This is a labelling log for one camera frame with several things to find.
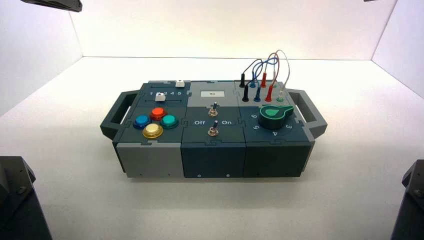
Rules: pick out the white slider knob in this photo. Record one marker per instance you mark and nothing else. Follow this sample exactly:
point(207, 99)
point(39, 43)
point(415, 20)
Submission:
point(160, 96)
point(180, 83)

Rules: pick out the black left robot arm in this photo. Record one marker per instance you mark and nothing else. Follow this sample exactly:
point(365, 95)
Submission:
point(16, 202)

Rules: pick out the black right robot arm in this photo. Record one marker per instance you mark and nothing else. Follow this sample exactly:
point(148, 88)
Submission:
point(410, 205)

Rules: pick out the small white display screen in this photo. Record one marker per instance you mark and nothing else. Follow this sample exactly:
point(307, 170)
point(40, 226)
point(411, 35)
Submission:
point(212, 94)

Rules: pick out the dark teal grey control box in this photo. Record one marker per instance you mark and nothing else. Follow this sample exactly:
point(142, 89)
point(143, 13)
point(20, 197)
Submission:
point(212, 159)

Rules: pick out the green push button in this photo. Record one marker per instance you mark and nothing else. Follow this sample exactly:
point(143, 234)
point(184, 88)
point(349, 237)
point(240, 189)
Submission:
point(169, 121)

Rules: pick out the black banana plug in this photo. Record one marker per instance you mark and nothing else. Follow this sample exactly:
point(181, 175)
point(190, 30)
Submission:
point(242, 80)
point(245, 93)

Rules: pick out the blue banana plug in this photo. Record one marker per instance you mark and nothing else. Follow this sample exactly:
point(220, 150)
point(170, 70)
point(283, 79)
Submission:
point(253, 83)
point(257, 94)

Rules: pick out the red push button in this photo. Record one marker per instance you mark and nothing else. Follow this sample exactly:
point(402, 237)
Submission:
point(158, 113)

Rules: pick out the yellow push button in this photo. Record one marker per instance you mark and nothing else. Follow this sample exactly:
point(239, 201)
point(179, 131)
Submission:
point(152, 130)

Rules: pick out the green rotary knob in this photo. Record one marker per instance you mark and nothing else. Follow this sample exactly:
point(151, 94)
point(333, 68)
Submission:
point(273, 117)

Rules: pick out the red banana plug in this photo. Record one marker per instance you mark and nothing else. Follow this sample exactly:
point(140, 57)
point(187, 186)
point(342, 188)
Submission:
point(269, 93)
point(263, 80)

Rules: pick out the blue push button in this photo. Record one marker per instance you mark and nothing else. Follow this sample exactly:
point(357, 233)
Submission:
point(142, 121)

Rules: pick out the white banana plug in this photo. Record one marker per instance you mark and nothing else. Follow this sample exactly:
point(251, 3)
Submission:
point(280, 95)
point(274, 78)

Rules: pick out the black overhead fixture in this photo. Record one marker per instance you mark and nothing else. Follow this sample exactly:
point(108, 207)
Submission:
point(56, 4)

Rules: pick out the metal toggle switch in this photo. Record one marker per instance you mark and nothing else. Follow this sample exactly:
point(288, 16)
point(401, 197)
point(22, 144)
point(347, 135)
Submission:
point(213, 130)
point(213, 110)

